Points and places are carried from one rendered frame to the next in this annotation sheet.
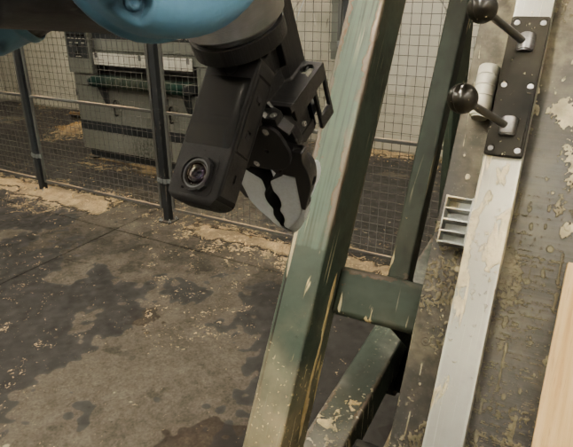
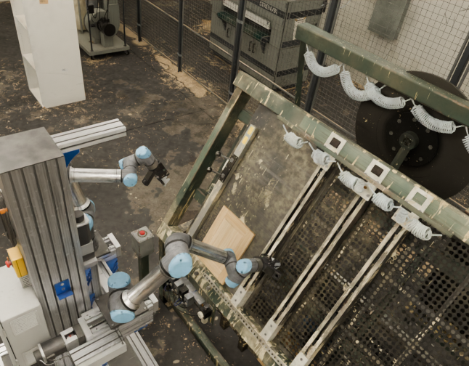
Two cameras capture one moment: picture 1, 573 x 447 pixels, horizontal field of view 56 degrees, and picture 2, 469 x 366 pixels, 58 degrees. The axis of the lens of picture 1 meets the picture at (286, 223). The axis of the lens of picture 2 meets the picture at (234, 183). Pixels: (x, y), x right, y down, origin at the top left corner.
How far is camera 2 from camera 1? 230 cm
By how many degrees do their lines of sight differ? 23
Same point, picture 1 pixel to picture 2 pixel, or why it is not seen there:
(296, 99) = (160, 174)
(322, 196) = (192, 173)
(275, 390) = (173, 208)
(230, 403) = not seen: hidden behind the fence
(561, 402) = (213, 229)
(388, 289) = (202, 196)
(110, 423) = (165, 199)
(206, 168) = (145, 181)
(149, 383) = not seen: hidden behind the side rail
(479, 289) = (208, 203)
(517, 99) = (226, 171)
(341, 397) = not seen: hidden behind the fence
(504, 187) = (218, 186)
